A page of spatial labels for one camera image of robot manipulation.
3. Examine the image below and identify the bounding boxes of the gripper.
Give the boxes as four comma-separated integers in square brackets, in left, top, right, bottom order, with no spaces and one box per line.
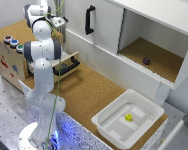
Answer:
[50,15,69,29]

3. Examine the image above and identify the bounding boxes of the wooden drawer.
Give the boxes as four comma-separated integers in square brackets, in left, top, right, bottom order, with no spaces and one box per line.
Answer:
[26,50,81,83]

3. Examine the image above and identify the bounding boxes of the wooden drawer box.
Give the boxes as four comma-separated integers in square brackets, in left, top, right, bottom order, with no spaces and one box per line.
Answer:
[0,19,65,93]

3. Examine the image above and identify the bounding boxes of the green button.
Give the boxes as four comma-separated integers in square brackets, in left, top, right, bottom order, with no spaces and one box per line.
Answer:
[15,44,26,54]

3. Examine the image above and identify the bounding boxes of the white sliding door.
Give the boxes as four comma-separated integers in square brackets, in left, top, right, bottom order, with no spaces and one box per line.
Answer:
[66,0,125,56]

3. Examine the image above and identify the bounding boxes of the blue button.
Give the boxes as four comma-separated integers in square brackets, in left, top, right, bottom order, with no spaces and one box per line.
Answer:
[9,38,20,49]

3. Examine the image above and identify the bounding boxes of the red button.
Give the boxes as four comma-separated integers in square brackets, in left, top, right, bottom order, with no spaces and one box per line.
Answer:
[3,34,13,45]

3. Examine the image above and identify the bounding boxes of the white cabinet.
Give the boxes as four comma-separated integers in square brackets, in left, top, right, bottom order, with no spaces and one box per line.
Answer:
[62,0,188,107]

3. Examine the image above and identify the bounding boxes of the purple block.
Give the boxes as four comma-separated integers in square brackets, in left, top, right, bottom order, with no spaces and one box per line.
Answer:
[142,57,151,66]

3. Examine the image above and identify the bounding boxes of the yellow block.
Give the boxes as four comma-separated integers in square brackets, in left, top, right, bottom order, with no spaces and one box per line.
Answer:
[124,113,134,123]

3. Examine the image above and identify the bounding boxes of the white plastic box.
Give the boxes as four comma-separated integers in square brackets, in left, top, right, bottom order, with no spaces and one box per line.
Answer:
[90,88,166,150]

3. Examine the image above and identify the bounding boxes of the black door handle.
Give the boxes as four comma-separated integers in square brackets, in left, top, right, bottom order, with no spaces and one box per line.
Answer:
[84,4,97,36]

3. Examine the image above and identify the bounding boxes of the black drawer handle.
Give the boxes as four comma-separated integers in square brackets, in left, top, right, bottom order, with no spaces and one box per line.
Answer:
[51,55,81,77]

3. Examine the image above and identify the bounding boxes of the green cable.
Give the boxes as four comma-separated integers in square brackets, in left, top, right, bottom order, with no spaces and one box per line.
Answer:
[41,0,68,150]

